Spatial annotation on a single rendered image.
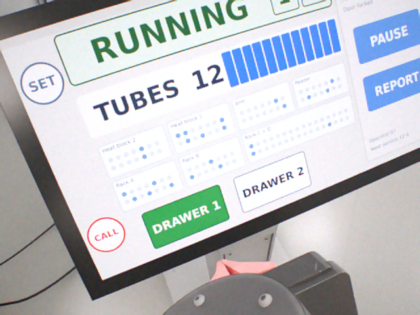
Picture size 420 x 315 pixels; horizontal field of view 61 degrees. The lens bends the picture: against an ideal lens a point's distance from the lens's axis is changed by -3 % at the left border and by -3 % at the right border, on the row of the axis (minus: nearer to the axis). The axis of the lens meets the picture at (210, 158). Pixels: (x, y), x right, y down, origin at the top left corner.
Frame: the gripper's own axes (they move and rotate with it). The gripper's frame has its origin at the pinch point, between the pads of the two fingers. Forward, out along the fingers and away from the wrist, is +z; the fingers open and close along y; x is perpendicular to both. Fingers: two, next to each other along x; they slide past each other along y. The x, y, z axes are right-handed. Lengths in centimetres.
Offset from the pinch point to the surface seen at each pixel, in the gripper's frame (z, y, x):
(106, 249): 14.9, 10.0, 1.1
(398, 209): 93, -85, 68
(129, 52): 14.9, 0.2, -17.6
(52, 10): 14.9, 5.7, -23.6
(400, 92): 15.2, -30.2, -3.3
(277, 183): 15.1, -10.9, 1.6
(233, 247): 45, -8, 25
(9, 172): 160, 65, 9
